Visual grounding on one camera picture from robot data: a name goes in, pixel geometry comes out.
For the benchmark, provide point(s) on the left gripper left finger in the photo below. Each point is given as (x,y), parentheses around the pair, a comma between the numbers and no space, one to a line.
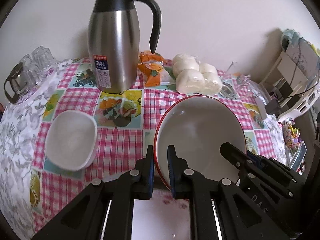
(104,210)

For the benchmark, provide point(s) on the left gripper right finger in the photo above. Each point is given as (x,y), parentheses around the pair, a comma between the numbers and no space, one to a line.
(218,209)

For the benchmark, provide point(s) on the pink floral round plate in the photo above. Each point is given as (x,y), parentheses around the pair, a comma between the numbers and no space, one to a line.
(161,217)

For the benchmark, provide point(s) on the white square bowl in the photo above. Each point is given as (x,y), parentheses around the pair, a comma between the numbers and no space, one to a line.
(71,141)

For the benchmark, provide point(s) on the strawberry pattern bowl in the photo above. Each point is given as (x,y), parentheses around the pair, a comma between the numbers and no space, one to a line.
(197,126)

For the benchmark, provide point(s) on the smartphone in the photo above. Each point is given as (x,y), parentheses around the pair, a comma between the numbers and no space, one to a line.
(298,157)

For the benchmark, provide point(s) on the colourful candy packet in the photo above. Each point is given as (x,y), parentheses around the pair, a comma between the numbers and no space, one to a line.
(291,135)

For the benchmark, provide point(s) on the pink checkered tablecloth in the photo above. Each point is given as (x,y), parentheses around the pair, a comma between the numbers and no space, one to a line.
(126,124)

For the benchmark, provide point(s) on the black power adapter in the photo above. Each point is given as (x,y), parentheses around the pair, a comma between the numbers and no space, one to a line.
(273,108)

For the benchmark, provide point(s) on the white power strip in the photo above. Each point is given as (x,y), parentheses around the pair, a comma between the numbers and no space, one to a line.
(261,106)

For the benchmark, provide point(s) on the white wooden chair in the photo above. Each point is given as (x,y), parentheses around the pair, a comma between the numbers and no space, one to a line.
(293,80)

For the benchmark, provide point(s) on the grey floral lace tablecloth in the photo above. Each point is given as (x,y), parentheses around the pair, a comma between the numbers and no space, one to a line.
(19,128)

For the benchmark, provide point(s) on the clear glass mug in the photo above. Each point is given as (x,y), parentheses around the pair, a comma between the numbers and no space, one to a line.
(235,84)

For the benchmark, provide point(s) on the bag of white steamed buns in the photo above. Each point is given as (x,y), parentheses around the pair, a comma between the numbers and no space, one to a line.
(193,77)

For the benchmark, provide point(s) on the orange snack packet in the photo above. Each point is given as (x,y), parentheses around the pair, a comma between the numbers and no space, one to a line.
(152,67)

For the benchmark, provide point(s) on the clear drinking glass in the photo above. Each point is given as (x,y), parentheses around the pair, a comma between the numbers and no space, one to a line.
(44,58)
(34,74)
(26,60)

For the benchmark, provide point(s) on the stainless steel thermos jug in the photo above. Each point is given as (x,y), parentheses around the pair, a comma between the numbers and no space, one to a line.
(113,42)

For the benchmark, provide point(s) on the glass coffee pot black handle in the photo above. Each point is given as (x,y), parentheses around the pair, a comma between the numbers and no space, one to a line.
(18,83)

